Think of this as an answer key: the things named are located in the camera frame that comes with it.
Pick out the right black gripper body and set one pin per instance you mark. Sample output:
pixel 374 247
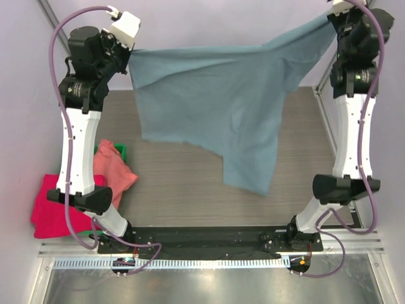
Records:
pixel 335 20

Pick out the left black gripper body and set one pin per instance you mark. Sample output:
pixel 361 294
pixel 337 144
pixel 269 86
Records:
pixel 116 56

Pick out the blue t shirt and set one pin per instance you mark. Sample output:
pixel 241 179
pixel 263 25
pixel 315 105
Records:
pixel 227 99

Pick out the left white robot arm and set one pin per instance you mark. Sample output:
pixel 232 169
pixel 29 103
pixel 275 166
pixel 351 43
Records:
pixel 95 57

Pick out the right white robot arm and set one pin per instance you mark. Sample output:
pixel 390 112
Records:
pixel 354 79

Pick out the green plastic bin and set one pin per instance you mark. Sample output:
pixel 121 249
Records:
pixel 121 152

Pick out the salmon pink t shirt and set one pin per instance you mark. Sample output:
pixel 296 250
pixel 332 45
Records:
pixel 117 175

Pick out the magenta t shirt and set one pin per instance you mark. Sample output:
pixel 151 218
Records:
pixel 48 217

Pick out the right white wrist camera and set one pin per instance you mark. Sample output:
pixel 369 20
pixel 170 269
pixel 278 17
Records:
pixel 346 3

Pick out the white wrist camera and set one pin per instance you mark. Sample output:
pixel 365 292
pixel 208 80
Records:
pixel 125 27
pixel 346 3

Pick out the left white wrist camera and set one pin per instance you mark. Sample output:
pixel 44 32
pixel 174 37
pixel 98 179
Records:
pixel 125 27

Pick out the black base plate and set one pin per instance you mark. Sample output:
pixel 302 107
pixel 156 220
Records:
pixel 269 239

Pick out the white slotted cable duct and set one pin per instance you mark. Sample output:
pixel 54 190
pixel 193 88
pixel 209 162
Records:
pixel 110 262

